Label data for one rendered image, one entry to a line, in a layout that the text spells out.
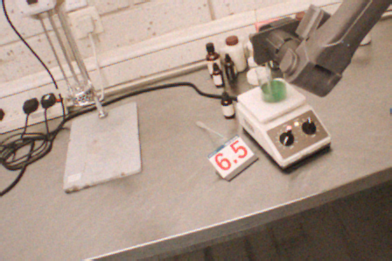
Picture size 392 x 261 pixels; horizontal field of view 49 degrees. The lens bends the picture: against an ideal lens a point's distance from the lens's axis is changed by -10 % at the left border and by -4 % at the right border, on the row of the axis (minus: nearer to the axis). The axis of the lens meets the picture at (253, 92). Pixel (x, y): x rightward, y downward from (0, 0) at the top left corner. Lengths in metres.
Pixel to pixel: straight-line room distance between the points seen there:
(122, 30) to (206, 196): 0.63
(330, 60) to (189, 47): 0.74
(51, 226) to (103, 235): 0.14
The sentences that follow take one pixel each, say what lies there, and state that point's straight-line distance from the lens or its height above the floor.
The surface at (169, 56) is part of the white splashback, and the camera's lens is 1.37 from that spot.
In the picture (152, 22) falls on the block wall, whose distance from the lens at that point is 1.37.
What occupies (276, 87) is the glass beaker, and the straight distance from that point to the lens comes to 0.97.
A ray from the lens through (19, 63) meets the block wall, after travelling 1.46.
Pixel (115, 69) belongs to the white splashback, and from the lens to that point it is 1.38.
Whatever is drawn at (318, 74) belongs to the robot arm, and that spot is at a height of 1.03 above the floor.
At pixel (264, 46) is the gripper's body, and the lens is 0.86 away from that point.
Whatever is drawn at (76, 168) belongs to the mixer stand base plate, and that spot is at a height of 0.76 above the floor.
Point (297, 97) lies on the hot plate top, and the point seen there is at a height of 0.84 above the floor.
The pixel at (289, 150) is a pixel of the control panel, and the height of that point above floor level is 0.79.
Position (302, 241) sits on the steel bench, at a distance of 1.67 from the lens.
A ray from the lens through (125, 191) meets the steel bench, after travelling 1.03.
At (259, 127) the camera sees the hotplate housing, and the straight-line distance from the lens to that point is 0.98.
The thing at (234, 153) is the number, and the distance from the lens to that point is 0.99.
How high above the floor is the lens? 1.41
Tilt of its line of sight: 33 degrees down
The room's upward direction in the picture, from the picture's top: 12 degrees counter-clockwise
